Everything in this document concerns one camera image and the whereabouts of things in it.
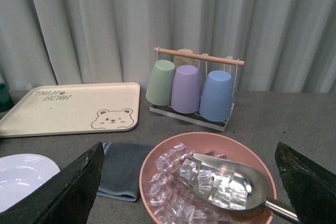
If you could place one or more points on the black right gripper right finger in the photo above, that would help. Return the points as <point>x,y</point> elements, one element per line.
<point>309,186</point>

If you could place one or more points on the clear plastic ice cubes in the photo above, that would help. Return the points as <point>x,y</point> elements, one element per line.
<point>174,203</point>

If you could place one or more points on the cream bear tray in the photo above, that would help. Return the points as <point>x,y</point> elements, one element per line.
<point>74,109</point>

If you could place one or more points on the blue cup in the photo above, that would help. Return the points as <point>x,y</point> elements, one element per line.
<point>216,100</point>

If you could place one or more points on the purple cup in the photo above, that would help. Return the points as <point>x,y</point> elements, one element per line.
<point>186,91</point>

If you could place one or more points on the grey blue folded cloth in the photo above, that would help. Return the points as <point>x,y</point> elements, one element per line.
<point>121,170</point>

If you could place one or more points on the beige cup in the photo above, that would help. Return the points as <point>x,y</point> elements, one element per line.
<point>180,61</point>

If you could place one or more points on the metal ice scoop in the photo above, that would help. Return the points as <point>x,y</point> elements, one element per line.
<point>236,171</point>

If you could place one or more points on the green cup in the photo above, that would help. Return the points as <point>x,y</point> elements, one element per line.
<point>159,89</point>

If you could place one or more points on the pink bowl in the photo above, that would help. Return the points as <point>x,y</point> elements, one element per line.
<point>201,142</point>

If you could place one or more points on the white ridged plate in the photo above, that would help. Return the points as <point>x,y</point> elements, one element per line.
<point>22,174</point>

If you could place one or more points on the grey curtain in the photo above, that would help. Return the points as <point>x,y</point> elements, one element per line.
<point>287,45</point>

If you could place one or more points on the dark green mug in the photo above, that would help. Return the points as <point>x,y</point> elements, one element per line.
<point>6,101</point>

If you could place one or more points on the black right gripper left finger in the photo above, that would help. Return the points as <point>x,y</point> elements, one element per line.
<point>67,197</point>

